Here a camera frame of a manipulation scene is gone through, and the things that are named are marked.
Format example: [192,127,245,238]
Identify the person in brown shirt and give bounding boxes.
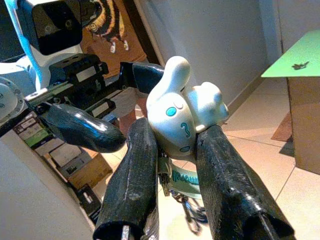
[79,0,151,137]

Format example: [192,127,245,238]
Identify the brown cardboard sheet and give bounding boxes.
[270,111,294,144]

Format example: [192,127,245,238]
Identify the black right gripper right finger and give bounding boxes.
[195,124,297,240]

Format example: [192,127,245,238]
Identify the small metal key bunch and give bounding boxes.
[291,60,311,71]

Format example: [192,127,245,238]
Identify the dark printed carton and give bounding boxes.
[12,111,45,135]

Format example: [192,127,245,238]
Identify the brown cardboard box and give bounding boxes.
[286,76,320,176]

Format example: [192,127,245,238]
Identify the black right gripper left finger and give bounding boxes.
[92,117,161,240]

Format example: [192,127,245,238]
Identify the green table top board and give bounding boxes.
[260,29,320,79]

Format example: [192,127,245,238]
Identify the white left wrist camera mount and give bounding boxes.
[0,0,85,88]

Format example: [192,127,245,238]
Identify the green white printed carton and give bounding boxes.
[23,127,60,150]

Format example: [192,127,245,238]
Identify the brown cardboard carton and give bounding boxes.
[67,152,113,191]

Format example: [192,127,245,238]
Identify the black product box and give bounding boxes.
[76,183,103,223]

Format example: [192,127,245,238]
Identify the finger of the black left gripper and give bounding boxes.
[37,102,127,154]
[119,61,166,95]

